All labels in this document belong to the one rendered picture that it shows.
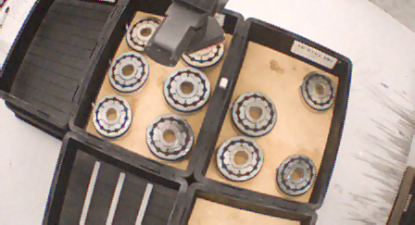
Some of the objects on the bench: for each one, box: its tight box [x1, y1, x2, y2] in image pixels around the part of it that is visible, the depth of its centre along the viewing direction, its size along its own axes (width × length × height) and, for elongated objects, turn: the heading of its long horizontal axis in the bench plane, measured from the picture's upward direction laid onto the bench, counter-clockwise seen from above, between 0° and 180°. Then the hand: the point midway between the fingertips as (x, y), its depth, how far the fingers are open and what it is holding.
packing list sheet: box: [0, 0, 41, 44], centre depth 134 cm, size 33×23×1 cm
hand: (188, 51), depth 89 cm, fingers open, 6 cm apart
